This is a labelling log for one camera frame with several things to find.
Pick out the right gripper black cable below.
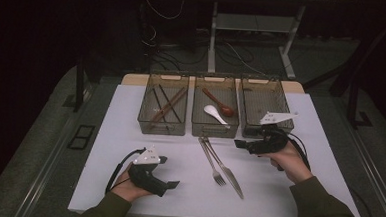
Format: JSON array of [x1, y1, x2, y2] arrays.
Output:
[[277, 131, 314, 173]]

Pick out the white hanging cable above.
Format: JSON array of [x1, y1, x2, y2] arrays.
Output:
[[145, 0, 185, 22]]

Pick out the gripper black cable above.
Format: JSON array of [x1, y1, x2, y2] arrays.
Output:
[[277, 131, 314, 173], [105, 145, 147, 196]]

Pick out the brown wooden chopstick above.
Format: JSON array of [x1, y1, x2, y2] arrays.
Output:
[[151, 86, 189, 125], [149, 85, 187, 123]]

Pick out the metal fork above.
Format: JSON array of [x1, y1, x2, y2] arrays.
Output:
[[195, 137, 229, 187]]

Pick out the dark metal stand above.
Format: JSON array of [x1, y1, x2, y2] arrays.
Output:
[[62, 53, 97, 114], [344, 73, 377, 131]]

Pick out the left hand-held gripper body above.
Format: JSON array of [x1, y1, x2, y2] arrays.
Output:
[[126, 143, 172, 198]]

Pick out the brown wooden spoon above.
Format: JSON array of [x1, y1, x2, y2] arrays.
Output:
[[200, 87, 237, 118]]

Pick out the white table mat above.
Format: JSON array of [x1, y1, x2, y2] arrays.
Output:
[[67, 80, 371, 217]]

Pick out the person's right hand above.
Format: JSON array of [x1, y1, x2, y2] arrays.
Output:
[[260, 140, 315, 186]]

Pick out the grey plastic bin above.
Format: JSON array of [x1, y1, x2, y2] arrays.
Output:
[[137, 73, 191, 137], [191, 75, 243, 140], [238, 75, 298, 142]]

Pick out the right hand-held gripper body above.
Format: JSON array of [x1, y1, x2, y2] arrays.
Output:
[[245, 109, 299, 158]]

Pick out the white metal desk frame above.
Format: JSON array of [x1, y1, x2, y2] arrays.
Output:
[[206, 0, 307, 80]]

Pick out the white ceramic spoon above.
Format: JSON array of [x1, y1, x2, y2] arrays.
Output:
[[202, 104, 232, 129]]

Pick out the metal table knife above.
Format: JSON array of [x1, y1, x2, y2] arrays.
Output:
[[199, 136, 248, 200]]

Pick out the black chopstick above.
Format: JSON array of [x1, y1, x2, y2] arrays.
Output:
[[156, 84, 185, 124], [150, 87, 172, 127]]

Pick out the person's left hand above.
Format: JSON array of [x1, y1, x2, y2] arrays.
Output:
[[110, 165, 155, 204]]

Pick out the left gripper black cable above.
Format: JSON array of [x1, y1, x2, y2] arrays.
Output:
[[105, 145, 147, 196]]

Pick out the thin black cable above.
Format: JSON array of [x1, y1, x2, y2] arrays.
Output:
[[347, 186, 380, 217]]

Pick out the black floor cable bundle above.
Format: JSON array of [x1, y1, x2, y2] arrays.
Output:
[[137, 19, 256, 76]]

